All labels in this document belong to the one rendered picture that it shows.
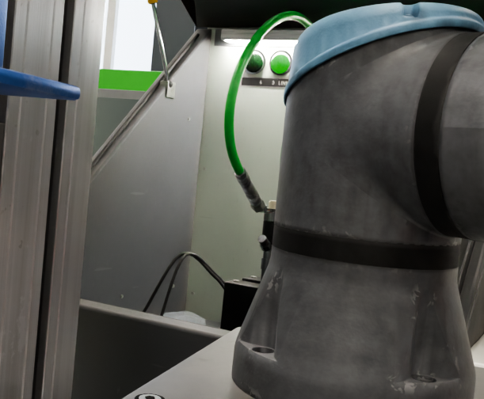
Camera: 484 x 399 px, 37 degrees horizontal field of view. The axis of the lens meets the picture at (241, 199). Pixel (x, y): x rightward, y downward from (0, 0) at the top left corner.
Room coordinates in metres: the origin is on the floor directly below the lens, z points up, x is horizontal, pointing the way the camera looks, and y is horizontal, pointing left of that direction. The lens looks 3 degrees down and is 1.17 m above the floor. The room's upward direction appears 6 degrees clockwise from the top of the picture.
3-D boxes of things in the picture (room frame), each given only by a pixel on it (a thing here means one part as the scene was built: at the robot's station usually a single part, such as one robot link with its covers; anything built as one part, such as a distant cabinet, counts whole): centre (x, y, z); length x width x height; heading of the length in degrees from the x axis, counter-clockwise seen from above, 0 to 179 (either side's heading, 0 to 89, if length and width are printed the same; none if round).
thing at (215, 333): (0.96, 0.05, 0.87); 0.62 x 0.04 x 0.16; 63
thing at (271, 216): (1.17, -0.05, 1.00); 0.05 x 0.03 x 0.21; 153
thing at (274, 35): (1.41, -0.17, 1.43); 0.54 x 0.03 x 0.02; 63
